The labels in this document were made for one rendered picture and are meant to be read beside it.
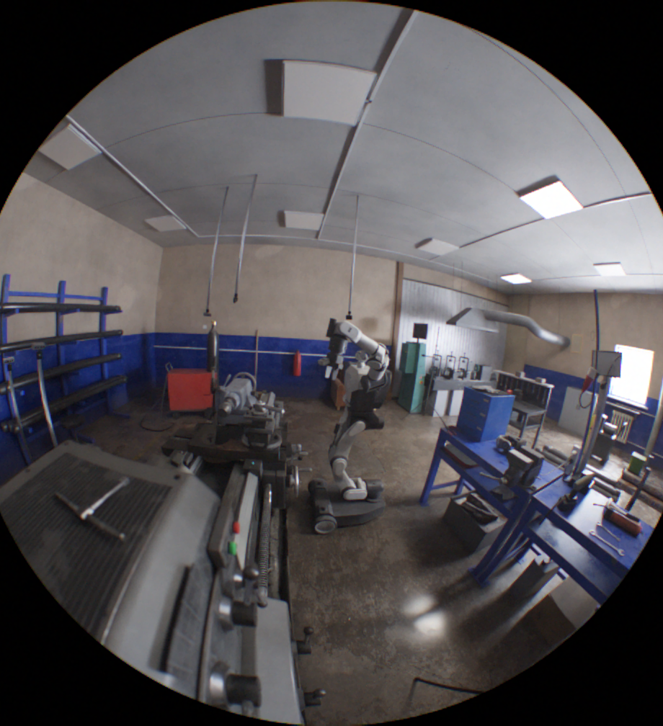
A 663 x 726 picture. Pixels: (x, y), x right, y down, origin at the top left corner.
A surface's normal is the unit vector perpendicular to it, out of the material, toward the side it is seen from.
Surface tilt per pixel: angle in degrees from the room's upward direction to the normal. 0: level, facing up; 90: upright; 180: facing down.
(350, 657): 0
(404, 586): 0
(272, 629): 32
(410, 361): 90
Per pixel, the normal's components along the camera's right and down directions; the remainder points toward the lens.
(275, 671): 0.59, -0.80
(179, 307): 0.16, 0.16
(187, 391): 0.49, 0.17
